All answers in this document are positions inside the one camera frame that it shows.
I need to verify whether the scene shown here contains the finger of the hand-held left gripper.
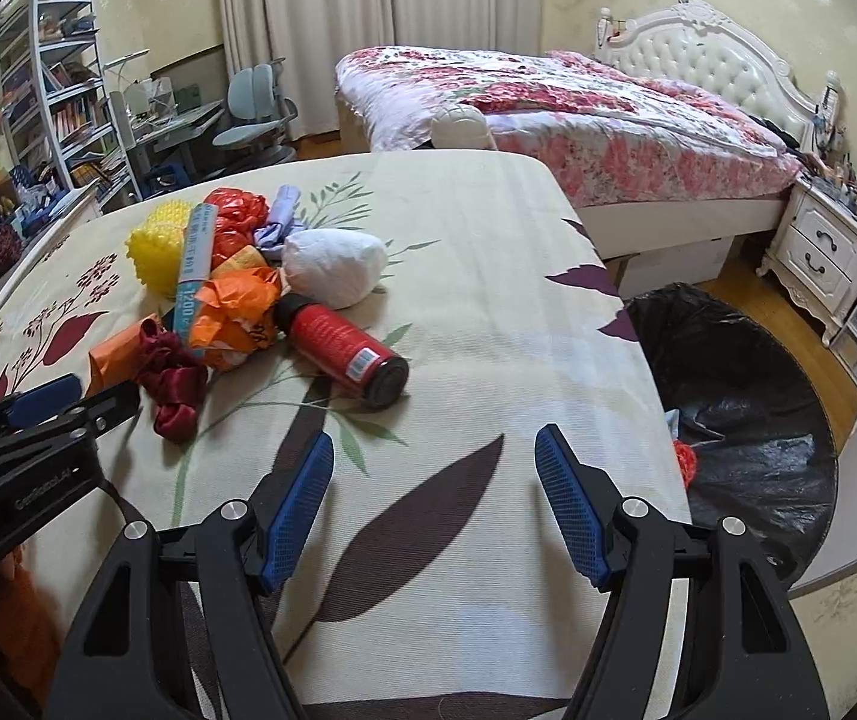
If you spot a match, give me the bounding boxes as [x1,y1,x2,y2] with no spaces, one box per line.
[0,381,142,458]
[0,373,85,458]

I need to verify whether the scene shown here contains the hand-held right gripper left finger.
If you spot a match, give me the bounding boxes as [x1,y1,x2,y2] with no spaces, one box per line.
[53,431,335,720]

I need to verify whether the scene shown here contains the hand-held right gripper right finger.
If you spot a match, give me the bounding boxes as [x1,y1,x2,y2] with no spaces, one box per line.
[533,424,830,720]

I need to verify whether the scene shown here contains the orange paper box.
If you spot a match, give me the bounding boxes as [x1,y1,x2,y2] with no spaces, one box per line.
[85,322,155,398]

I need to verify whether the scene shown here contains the dark red ribbon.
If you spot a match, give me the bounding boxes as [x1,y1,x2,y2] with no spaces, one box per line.
[134,319,208,442]

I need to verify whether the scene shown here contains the orange plastic bag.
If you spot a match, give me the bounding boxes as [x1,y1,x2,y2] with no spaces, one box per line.
[188,244,284,376]

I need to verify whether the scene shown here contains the yellow foam net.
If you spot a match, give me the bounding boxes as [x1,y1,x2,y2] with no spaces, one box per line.
[124,199,193,299]

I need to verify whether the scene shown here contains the red spray can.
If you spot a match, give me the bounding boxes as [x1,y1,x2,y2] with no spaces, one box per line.
[274,292,410,412]

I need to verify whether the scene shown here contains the blue white paper tube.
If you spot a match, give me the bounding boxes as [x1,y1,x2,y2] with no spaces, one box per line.
[172,204,219,342]

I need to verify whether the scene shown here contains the bin with black liner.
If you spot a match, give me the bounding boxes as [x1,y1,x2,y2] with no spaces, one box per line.
[619,281,841,601]

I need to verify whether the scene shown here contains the red plastic bag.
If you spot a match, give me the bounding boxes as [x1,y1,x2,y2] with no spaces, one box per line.
[203,187,272,271]

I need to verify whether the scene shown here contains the white plastic bag bundle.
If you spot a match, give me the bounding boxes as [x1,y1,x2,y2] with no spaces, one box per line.
[278,229,388,308]

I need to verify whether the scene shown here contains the lavender plastic bag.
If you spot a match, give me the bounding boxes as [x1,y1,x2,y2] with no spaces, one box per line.
[252,187,311,267]

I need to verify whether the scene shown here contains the red foam net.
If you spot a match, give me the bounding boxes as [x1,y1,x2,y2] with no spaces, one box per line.
[672,441,699,494]

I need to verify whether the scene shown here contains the blue plastic stool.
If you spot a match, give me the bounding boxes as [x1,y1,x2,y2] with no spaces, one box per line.
[139,163,193,200]

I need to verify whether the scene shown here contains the grey study desk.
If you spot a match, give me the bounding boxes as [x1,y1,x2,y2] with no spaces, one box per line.
[109,79,227,188]

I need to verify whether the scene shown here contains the white bookshelf with books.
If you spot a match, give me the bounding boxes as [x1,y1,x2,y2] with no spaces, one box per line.
[0,0,140,211]

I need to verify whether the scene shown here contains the blue grey desk chair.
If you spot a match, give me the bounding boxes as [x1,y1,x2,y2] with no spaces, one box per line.
[211,60,298,166]

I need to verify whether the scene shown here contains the white desk lamp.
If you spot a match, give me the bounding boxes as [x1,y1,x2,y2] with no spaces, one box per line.
[102,45,152,91]

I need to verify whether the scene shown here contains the white nightstand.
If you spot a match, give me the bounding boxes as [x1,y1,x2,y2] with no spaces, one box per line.
[756,184,857,346]

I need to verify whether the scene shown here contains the pink floral quilt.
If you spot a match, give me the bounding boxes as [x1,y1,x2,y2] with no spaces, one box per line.
[334,45,808,207]

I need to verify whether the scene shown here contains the white round bedpost knob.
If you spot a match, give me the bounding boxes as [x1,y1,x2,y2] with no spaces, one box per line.
[430,105,497,155]

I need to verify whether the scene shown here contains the pile of small toiletries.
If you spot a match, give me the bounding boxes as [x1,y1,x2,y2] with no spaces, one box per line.
[795,82,857,233]

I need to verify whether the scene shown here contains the white curtains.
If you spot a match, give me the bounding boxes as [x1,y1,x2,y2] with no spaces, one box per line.
[214,0,545,143]

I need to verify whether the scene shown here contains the white bed with tufted headboard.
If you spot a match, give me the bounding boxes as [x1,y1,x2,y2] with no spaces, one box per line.
[334,0,845,260]

